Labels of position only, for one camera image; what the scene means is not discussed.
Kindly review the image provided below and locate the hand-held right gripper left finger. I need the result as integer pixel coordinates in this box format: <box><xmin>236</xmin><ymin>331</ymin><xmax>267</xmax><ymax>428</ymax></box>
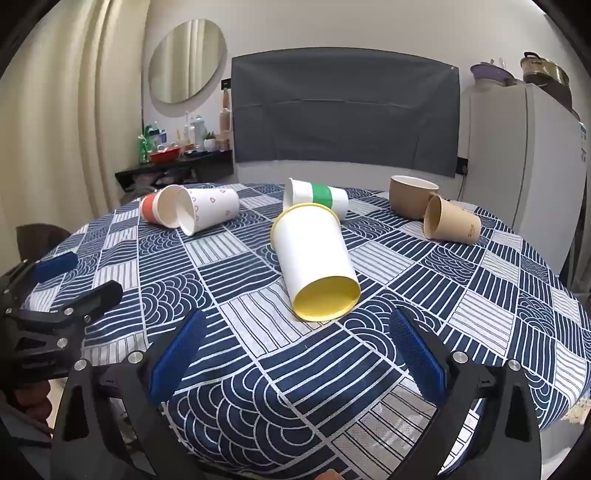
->
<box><xmin>50</xmin><ymin>307</ymin><xmax>208</xmax><ymax>480</ymax></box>

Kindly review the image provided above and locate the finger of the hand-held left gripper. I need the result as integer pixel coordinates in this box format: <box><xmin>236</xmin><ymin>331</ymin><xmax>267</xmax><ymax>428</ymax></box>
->
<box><xmin>4</xmin><ymin>280</ymin><xmax>124</xmax><ymax>350</ymax></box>
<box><xmin>0</xmin><ymin>251</ymin><xmax>79</xmax><ymax>302</ymax></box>

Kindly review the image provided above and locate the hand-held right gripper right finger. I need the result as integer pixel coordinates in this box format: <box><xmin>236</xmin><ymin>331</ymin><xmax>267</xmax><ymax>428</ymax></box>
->
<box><xmin>389</xmin><ymin>307</ymin><xmax>542</xmax><ymax>480</ymax></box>

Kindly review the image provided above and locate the white cup with yellow rim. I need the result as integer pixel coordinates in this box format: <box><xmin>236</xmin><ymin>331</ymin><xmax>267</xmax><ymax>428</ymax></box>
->
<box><xmin>271</xmin><ymin>203</ymin><xmax>362</xmax><ymax>322</ymax></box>

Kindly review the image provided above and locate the orange paper cup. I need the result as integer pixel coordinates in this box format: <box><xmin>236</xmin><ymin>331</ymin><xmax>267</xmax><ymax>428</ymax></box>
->
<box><xmin>140</xmin><ymin>185</ymin><xmax>185</xmax><ymax>227</ymax></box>

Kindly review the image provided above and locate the slim brown paper cup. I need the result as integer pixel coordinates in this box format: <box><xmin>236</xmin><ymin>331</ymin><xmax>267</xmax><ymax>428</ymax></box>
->
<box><xmin>423</xmin><ymin>195</ymin><xmax>482</xmax><ymax>245</ymax></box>

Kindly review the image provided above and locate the white cup with heart print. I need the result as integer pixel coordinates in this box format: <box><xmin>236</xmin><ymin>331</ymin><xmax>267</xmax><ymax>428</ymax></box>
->
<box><xmin>173</xmin><ymin>186</ymin><xmax>241</xmax><ymax>237</ymax></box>

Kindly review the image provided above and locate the wide brown paper cup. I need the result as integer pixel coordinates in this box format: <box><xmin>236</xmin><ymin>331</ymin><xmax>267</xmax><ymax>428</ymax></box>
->
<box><xmin>389</xmin><ymin>175</ymin><xmax>439</xmax><ymax>220</ymax></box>

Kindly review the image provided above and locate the white cup with green band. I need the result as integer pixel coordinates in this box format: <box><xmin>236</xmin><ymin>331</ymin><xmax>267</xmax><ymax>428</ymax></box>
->
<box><xmin>283</xmin><ymin>178</ymin><xmax>349</xmax><ymax>220</ymax></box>

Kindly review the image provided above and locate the dark brown chair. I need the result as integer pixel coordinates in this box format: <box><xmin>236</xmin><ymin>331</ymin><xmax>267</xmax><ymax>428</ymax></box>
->
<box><xmin>16</xmin><ymin>224</ymin><xmax>73</xmax><ymax>265</ymax></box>

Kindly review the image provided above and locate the blue patterned tablecloth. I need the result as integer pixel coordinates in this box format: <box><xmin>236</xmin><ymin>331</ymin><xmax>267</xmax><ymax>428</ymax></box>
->
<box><xmin>21</xmin><ymin>182</ymin><xmax>591</xmax><ymax>480</ymax></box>

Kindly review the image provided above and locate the beige curtain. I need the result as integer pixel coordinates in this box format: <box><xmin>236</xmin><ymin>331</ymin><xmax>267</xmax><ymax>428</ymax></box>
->
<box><xmin>0</xmin><ymin>0</ymin><xmax>149</xmax><ymax>261</ymax></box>

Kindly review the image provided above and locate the red bowl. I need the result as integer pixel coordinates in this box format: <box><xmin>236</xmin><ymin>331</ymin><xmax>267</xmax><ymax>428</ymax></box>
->
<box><xmin>148</xmin><ymin>148</ymin><xmax>182</xmax><ymax>165</ymax></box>

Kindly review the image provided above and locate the tall pink bottle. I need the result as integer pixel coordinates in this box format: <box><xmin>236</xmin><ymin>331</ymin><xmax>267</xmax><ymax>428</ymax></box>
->
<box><xmin>219</xmin><ymin>90</ymin><xmax>232</xmax><ymax>151</ymax></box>

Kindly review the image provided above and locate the white refrigerator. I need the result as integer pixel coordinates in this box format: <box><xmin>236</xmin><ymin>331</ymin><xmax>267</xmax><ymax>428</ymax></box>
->
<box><xmin>457</xmin><ymin>83</ymin><xmax>588</xmax><ymax>292</ymax></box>

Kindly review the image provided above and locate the dark grey cloth cover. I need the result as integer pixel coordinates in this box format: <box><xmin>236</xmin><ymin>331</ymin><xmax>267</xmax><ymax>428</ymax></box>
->
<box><xmin>230</xmin><ymin>48</ymin><xmax>461</xmax><ymax>179</ymax></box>

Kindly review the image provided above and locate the purple basin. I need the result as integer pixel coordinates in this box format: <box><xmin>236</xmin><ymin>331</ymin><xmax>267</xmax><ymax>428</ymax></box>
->
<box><xmin>470</xmin><ymin>62</ymin><xmax>514</xmax><ymax>87</ymax></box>

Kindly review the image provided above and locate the metal cooking pot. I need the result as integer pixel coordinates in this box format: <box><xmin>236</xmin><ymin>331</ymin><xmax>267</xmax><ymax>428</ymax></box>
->
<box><xmin>522</xmin><ymin>52</ymin><xmax>572</xmax><ymax>101</ymax></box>

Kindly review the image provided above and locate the black wall shelf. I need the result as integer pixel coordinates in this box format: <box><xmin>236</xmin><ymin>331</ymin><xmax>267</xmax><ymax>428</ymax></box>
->
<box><xmin>115</xmin><ymin>151</ymin><xmax>234</xmax><ymax>193</ymax></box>

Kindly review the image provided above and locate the oval wall mirror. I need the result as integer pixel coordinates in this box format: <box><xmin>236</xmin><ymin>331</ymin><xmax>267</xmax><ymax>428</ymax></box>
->
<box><xmin>148</xmin><ymin>19</ymin><xmax>228</xmax><ymax>104</ymax></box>

